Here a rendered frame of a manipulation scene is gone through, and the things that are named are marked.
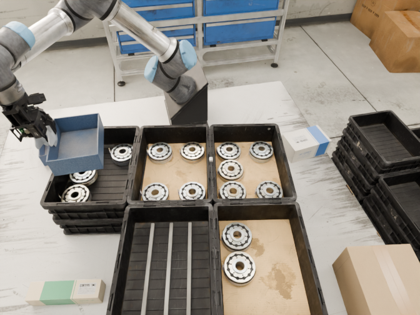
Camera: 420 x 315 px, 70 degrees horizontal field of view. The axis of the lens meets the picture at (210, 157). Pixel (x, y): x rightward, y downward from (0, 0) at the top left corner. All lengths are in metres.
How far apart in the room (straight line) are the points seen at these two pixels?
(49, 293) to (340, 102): 2.78
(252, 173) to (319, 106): 1.89
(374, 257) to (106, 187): 1.00
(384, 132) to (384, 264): 1.20
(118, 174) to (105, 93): 1.96
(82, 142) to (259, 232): 0.70
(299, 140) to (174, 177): 0.63
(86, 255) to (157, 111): 0.87
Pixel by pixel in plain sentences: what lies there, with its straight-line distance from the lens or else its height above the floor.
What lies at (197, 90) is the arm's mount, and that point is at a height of 0.94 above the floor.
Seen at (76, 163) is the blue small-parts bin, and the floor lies 1.11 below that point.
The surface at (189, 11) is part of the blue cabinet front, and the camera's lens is 2.98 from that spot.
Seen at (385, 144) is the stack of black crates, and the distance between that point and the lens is 2.13.
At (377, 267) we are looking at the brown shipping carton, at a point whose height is 0.86.
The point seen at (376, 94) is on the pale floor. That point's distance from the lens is 3.45.
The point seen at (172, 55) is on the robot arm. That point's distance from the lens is 1.31.
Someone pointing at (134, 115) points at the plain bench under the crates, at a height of 0.70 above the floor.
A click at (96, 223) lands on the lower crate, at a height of 0.80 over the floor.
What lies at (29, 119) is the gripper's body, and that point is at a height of 1.26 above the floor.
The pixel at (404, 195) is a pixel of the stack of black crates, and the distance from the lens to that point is 2.06.
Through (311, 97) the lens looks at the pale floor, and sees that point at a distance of 3.14.
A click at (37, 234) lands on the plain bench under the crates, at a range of 1.42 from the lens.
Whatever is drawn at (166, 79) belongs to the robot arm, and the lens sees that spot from 1.41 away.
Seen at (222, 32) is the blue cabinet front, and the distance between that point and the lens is 3.13.
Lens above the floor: 1.81
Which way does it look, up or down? 49 degrees down
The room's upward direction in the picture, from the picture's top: straight up
